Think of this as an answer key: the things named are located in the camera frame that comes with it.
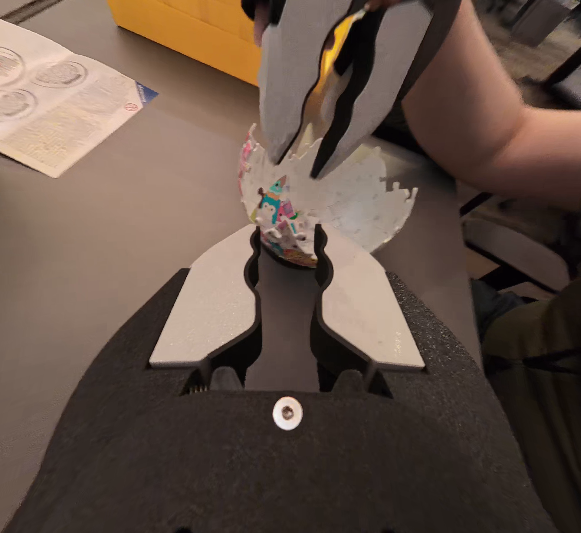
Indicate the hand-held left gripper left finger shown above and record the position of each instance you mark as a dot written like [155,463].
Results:
[209,310]

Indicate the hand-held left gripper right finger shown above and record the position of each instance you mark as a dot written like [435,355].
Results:
[367,310]

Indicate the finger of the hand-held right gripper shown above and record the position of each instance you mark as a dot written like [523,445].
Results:
[299,42]
[395,65]

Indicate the white half puzzle ball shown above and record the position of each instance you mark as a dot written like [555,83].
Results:
[354,197]

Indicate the yellow plastic bin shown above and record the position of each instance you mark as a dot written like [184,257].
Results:
[181,6]

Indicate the person's right forearm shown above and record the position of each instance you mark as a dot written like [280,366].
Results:
[476,110]

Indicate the olive trousers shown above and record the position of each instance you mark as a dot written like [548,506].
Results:
[535,383]

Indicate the white instruction leaflet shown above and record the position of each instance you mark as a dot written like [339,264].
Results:
[54,101]

